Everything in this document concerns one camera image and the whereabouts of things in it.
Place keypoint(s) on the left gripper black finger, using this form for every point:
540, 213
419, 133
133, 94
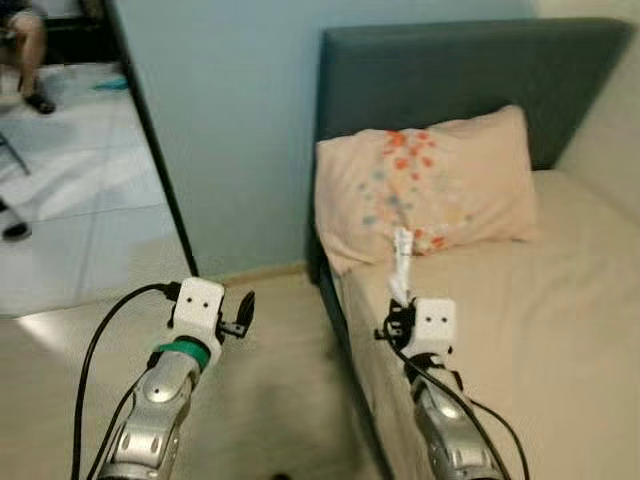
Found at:
246, 312

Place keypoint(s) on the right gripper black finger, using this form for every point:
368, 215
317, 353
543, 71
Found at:
398, 328

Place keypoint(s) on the pink patterned pillow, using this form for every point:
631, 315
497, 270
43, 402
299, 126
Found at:
470, 190

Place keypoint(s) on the beige sheeted bed mattress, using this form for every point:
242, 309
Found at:
540, 330

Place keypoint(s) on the black shoe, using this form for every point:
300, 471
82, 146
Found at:
12, 228

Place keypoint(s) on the blue-grey upholstered headboard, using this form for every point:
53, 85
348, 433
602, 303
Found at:
450, 80

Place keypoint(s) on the seated person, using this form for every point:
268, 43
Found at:
25, 50

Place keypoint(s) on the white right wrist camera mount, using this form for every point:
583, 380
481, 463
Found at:
435, 322

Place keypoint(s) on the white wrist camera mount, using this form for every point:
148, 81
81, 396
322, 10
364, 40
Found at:
195, 305
435, 322

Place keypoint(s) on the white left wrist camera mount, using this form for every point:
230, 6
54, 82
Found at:
195, 305

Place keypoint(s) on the black door frame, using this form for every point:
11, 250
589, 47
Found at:
150, 140

